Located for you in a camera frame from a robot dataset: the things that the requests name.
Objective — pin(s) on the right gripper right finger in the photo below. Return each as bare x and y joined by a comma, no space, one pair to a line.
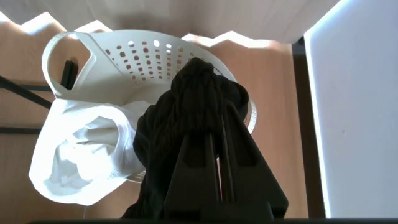
252,180

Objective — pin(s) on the black shorts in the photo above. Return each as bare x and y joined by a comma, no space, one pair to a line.
174,118

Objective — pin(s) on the black clothes rack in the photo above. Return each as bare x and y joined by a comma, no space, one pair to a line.
70,74

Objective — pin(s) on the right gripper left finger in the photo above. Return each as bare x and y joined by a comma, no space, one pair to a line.
189,186

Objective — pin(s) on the white laundry basket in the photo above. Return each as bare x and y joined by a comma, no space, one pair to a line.
102,84

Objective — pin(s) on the beige curtain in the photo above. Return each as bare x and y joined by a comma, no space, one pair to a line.
186,15

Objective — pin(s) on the white garment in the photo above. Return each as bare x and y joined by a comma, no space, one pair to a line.
77,109

